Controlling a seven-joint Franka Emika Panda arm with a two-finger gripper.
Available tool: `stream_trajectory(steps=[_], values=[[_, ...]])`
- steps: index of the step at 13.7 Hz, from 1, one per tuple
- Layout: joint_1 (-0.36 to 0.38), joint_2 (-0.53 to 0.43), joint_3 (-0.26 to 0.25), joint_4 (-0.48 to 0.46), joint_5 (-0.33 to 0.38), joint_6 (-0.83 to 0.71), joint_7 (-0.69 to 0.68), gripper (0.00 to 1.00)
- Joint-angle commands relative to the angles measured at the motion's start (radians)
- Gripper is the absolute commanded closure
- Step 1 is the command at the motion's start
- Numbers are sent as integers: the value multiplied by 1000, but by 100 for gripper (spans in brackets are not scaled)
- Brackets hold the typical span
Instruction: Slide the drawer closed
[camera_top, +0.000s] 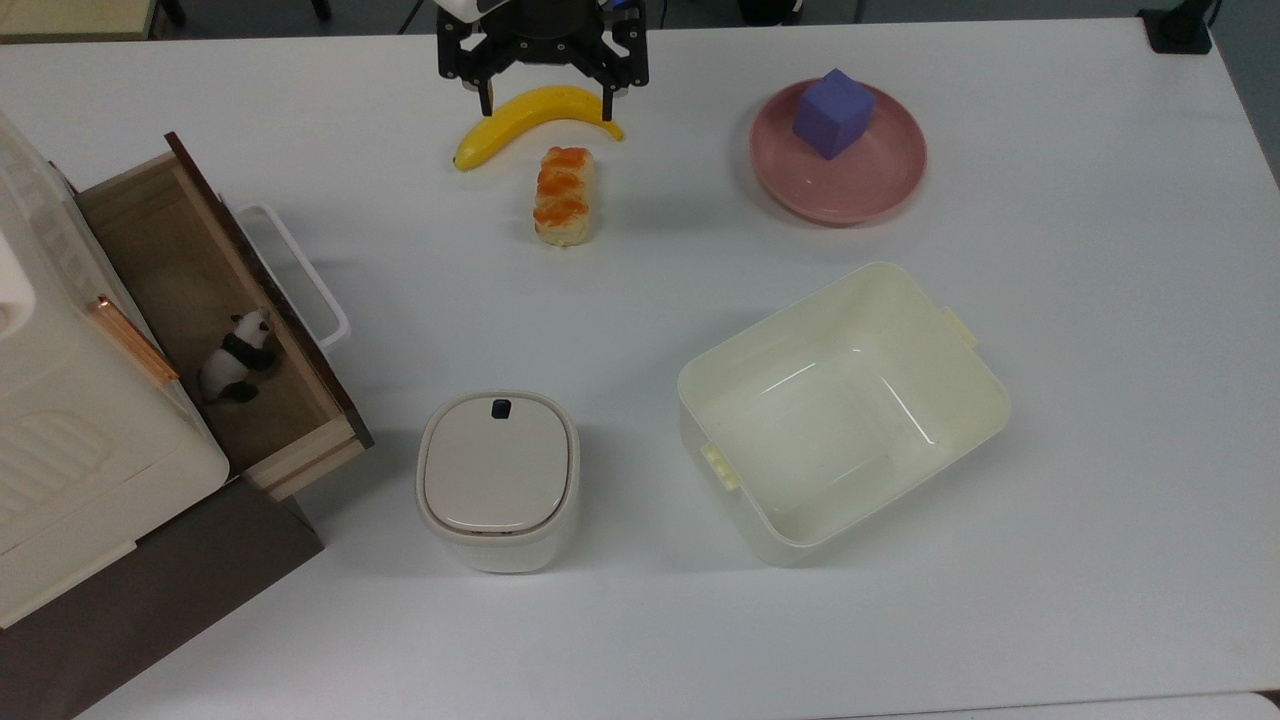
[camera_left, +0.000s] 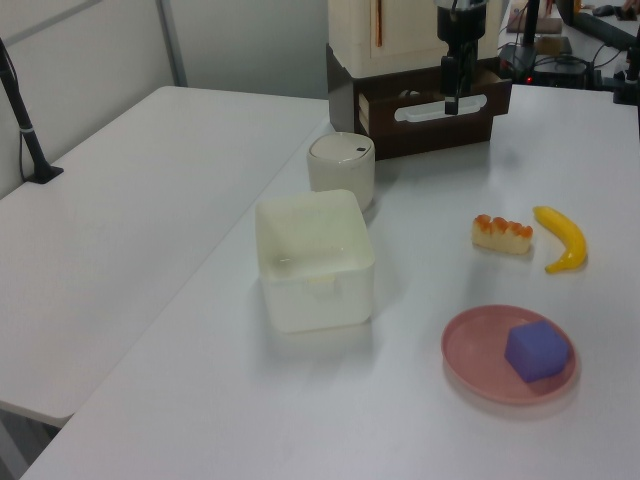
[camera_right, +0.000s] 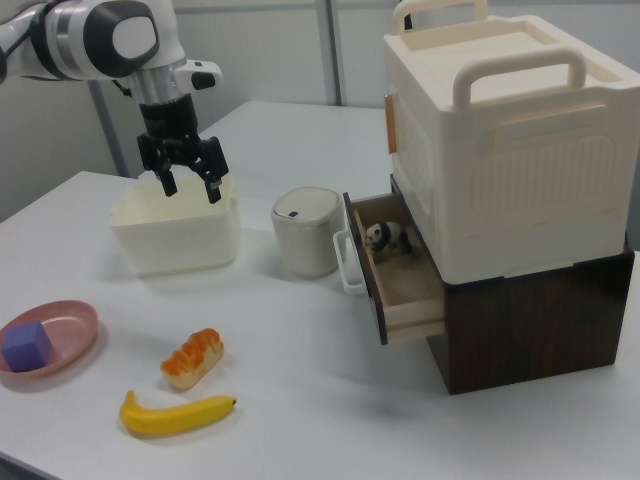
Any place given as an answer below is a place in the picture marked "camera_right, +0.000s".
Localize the tan storage box door handle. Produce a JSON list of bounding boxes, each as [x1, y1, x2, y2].
[[383, 93, 399, 154]]

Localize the yellow toy banana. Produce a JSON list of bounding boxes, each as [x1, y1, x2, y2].
[[118, 389, 239, 439]]

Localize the purple cube block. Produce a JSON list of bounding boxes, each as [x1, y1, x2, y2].
[[1, 321, 55, 373]]

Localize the small cream lidded trash can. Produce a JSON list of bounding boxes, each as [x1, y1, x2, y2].
[[270, 186, 347, 279]]

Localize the pink plastic plate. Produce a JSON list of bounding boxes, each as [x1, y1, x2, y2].
[[0, 299, 100, 376]]

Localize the cream plastic storage box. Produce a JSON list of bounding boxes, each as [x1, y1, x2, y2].
[[382, 0, 640, 282]]

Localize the toy panda figure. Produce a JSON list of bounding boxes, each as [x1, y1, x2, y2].
[[364, 221, 414, 262]]

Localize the dark wood drawer white handle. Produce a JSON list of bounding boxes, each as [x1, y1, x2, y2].
[[332, 191, 447, 347]]

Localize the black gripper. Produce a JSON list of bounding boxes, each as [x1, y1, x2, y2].
[[136, 93, 229, 205]]

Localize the dark wood drawer cabinet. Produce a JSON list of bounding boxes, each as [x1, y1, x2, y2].
[[389, 173, 637, 397]]

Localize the toy bread loaf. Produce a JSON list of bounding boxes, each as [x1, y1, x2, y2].
[[159, 327, 226, 392]]

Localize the white open plastic bin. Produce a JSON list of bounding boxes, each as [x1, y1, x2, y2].
[[109, 175, 241, 278]]

